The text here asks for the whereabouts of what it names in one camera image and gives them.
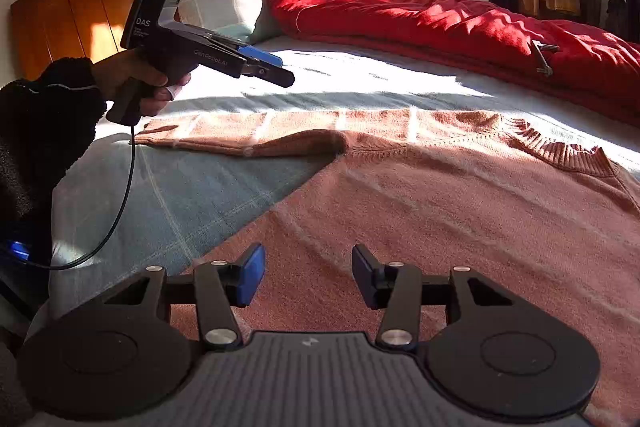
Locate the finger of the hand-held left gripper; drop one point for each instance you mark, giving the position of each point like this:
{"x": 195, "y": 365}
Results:
{"x": 275, "y": 77}
{"x": 262, "y": 57}

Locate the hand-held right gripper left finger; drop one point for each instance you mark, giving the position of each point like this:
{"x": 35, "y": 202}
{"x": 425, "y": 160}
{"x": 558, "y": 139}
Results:
{"x": 252, "y": 274}

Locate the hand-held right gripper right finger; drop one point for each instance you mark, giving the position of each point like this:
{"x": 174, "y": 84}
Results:
{"x": 364, "y": 277}

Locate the person's left hand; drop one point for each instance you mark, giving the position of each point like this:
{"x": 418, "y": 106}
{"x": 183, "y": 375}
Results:
{"x": 112, "y": 74}

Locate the red quilt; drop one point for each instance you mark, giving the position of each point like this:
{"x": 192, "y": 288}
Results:
{"x": 450, "y": 27}

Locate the orange knit sweater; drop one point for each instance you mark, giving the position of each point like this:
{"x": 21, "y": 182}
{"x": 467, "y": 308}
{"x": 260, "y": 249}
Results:
{"x": 450, "y": 217}

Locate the grey metal clamp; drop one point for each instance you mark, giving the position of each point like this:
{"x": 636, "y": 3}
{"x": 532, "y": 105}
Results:
{"x": 542, "y": 57}

